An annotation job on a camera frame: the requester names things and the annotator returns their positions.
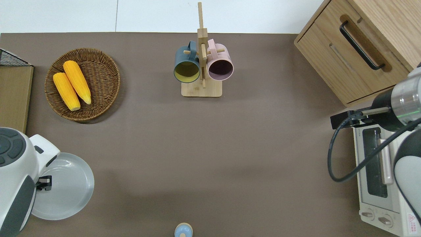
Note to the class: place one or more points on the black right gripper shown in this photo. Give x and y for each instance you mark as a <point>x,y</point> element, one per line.
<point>345,119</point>

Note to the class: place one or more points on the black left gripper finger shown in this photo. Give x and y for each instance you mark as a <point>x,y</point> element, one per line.
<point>45,182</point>

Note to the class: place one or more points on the gray plate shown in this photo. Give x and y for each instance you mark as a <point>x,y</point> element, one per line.
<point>69,187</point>

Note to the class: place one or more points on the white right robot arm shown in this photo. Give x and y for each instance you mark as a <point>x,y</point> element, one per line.
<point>408,98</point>

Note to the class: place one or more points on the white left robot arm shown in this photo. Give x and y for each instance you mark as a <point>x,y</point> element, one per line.
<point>16,177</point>

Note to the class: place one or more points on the wooden drawer cabinet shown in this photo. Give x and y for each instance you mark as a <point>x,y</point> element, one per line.
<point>329,56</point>

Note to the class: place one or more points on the white toaster oven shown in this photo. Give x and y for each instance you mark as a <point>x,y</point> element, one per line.
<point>375,204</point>

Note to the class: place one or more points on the yellow corn cob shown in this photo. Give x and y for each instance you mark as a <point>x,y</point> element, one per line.
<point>77,82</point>
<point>65,90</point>

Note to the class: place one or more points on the brown wicker basket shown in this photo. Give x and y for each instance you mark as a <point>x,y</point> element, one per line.
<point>102,82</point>

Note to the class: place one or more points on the brown table mat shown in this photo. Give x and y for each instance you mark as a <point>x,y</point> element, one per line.
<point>213,148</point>

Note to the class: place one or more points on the pink mug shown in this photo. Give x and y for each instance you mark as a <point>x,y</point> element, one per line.
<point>220,62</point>

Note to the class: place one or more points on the small blue bell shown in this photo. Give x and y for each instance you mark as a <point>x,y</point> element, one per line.
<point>183,230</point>

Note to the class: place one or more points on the wooden mug tree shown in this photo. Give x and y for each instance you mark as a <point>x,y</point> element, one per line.
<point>202,90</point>

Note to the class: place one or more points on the dark blue mug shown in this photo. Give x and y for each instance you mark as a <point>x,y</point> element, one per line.
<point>184,57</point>

